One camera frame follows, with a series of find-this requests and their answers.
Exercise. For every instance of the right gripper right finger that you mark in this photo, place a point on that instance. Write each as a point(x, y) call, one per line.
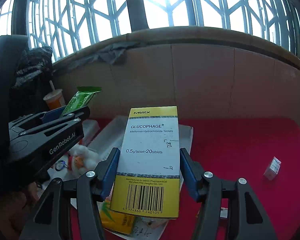
point(246, 218)

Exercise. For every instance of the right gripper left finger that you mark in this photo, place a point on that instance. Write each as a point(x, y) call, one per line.
point(68, 209)

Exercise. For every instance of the white fluffy chicken plush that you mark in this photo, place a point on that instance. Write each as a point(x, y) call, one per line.
point(81, 160)

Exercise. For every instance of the yellow tissue pack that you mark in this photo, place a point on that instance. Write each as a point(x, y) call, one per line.
point(115, 221)

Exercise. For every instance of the yellow white Glucophage box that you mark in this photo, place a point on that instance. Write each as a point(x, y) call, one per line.
point(147, 181)

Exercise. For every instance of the green snack packet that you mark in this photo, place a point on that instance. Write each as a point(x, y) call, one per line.
point(81, 99)

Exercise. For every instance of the orange drink cup with straw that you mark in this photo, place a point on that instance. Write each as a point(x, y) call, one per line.
point(55, 98)

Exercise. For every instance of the white storage tray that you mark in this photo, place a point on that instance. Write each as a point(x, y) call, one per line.
point(101, 141)

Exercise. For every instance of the small white medicine box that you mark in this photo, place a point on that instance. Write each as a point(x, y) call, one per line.
point(273, 169)

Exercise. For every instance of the black plastic bag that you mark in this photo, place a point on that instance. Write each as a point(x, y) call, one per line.
point(34, 65)

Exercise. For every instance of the grey cloth on sill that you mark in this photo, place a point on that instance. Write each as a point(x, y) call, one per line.
point(109, 54)

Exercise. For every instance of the window metal grille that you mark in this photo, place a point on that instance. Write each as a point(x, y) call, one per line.
point(71, 25)

